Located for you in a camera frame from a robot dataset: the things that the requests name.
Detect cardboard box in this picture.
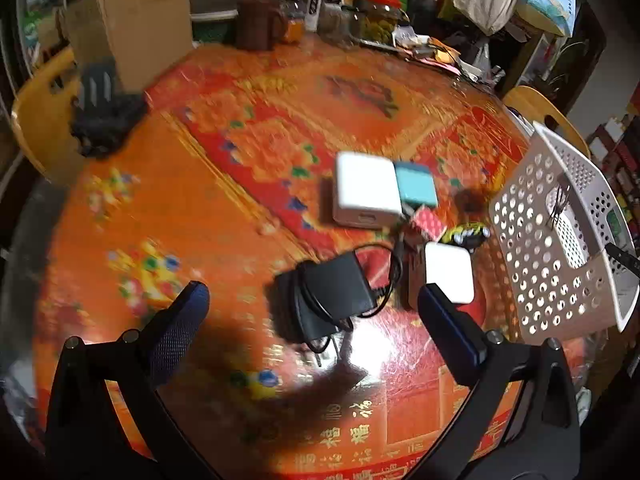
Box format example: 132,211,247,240
62,0,196,96

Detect yellow toy car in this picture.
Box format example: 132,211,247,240
442,222,491,250

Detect yellow wooden chair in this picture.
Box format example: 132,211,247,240
502,85,591,158
11,47,88,186

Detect large pickle jar red lid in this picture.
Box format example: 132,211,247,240
356,0,408,43

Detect red printed tablecloth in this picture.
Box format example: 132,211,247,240
30,35,601,480

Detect large white box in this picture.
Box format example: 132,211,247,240
332,151,406,230

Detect black power adapter with cable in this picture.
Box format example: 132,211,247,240
270,242,403,361

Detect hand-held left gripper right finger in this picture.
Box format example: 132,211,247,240
410,282,583,480

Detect pile of papers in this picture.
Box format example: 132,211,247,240
392,27,466,68

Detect empty glass jar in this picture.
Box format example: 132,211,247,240
320,2,351,41

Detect small white square box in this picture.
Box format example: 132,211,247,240
424,241,476,305

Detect storage shelf with boxes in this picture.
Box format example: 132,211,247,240
590,115,640,241

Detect brown ceramic mug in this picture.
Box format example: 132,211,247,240
235,0,288,52

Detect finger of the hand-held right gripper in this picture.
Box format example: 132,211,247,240
606,242,640,278

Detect red patterned cube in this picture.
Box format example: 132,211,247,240
407,206,448,243

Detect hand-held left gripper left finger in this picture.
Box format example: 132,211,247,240
45,281,221,480

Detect jar with orange contents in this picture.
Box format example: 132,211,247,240
280,2,307,43

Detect white perforated plastic basket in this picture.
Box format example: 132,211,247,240
489,121,640,346

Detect brown rectangular box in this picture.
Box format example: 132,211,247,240
400,235,428,311

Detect teal box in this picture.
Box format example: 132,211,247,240
394,161,439,211

